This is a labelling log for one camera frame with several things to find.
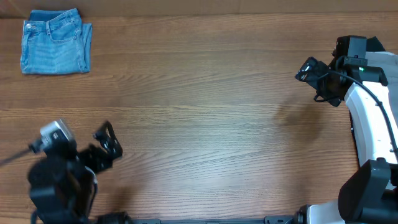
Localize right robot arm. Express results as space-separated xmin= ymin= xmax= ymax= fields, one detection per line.
xmin=290 ymin=35 xmax=397 ymax=223

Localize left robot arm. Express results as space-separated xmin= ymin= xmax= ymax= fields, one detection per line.
xmin=27 ymin=119 xmax=123 ymax=223

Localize black garment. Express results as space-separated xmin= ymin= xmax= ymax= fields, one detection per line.
xmin=366 ymin=36 xmax=386 ymax=52

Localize blue denim jeans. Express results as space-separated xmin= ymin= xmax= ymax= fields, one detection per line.
xmin=20 ymin=8 xmax=93 ymax=75

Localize grey folded trousers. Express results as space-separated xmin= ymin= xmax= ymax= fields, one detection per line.
xmin=366 ymin=52 xmax=397 ymax=123

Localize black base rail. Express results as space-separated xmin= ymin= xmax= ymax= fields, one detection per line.
xmin=93 ymin=214 xmax=299 ymax=224

